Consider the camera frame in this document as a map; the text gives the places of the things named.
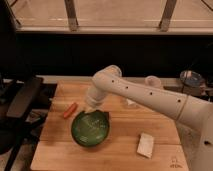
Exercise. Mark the green ceramic bowl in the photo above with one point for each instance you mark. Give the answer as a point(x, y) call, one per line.
point(90, 129)

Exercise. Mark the orange carrot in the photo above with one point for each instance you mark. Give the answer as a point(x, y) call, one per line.
point(70, 110)

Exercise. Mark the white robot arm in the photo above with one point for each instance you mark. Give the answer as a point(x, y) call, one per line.
point(186, 109)

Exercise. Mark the translucent plastic cup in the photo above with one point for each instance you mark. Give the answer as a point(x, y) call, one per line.
point(153, 81)

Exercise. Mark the black office chair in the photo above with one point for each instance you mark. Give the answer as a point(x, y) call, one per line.
point(14, 128)

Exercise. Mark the white sponge block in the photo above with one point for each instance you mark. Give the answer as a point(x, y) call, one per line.
point(145, 145)

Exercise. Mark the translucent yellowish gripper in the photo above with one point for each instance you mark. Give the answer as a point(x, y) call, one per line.
point(89, 109)

